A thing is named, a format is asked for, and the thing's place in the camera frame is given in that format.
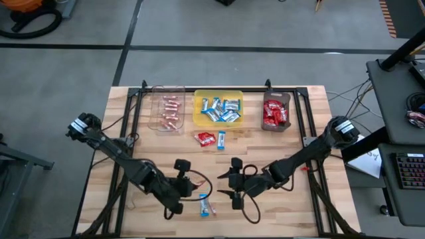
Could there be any black backlit keyboard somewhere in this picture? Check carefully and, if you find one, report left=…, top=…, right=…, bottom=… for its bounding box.
left=394, top=152, right=425, bottom=191

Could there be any black floor cable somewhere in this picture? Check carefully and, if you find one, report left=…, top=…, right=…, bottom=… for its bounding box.
left=327, top=78, right=383, bottom=120

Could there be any pink patterned bundle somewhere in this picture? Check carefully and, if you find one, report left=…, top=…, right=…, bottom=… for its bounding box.
left=405, top=110, right=425, bottom=129

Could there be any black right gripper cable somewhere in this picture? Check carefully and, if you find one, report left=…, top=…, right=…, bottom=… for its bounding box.
left=241, top=164, right=296, bottom=224

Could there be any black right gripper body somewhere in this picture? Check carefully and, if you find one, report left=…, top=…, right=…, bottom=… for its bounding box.
left=228, top=157, right=268, bottom=210

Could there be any black desk support beam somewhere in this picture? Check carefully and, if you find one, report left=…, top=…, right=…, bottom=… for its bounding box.
left=341, top=127, right=390, bottom=163

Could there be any clear plastic bin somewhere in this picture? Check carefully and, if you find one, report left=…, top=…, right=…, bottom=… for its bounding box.
left=147, top=85, right=186, bottom=133

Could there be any yellow plastic bin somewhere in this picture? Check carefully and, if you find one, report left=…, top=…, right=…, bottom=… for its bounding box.
left=192, top=89, right=244, bottom=127

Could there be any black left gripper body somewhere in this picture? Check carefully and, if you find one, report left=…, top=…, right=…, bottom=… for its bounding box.
left=167, top=159, right=193, bottom=215

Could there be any black stand pole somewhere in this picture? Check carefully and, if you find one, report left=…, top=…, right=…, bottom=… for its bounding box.
left=379, top=28, right=425, bottom=72

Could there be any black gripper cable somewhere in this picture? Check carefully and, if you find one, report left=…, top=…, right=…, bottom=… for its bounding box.
left=163, top=169, right=214, bottom=221
left=241, top=164, right=296, bottom=224

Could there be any thin black base cable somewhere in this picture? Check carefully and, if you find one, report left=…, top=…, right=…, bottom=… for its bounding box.
left=101, top=96, right=140, bottom=132

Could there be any black vacuum hose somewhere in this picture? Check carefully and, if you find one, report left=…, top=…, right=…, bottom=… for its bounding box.
left=0, top=7, right=63, bottom=40

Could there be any grey metal cart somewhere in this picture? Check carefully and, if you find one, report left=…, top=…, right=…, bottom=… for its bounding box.
left=0, top=132, right=55, bottom=238

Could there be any grey desk panel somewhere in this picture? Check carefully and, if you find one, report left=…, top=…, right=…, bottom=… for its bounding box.
left=378, top=142, right=425, bottom=228
left=366, top=58, right=425, bottom=146

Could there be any dark mat orange fringe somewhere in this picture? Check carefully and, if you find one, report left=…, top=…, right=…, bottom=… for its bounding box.
left=378, top=0, right=425, bottom=39

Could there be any orange vacuum cleaner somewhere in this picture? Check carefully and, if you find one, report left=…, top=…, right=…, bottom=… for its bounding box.
left=0, top=0, right=44, bottom=13

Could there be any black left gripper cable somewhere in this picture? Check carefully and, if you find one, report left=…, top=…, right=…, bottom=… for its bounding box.
left=163, top=169, right=214, bottom=221

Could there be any white paper sheet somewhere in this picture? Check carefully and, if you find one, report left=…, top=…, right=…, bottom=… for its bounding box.
left=345, top=134, right=383, bottom=179

